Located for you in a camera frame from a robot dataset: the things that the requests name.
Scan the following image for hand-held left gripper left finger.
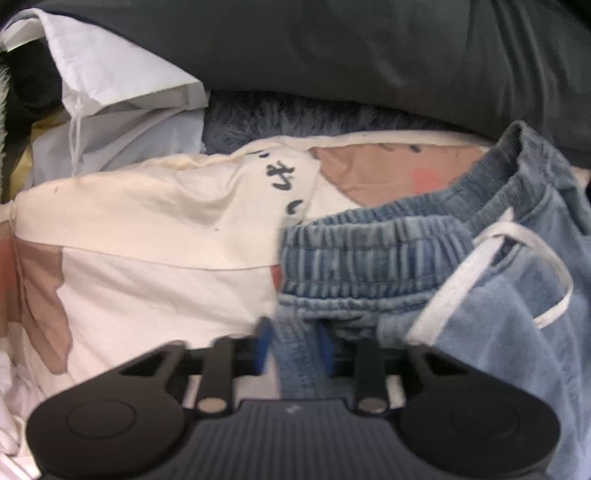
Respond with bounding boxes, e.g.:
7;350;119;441
117;316;278;414

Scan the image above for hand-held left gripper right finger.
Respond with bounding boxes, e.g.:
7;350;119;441
316;323;467;414

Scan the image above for light blue denim pants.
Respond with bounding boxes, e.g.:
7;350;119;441
274;120;591;480

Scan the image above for cream bear-print bedsheet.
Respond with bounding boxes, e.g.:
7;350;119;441
0;131;499;480

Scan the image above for grey fluffy blanket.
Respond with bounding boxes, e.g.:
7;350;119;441
201;92;444;155

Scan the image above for dark grey duvet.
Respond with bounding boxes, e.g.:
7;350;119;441
32;0;591;167

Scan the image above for dark cloth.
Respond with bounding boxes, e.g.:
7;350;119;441
0;41;63;139

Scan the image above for white drawstring bag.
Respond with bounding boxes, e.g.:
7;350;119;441
0;9;211;178

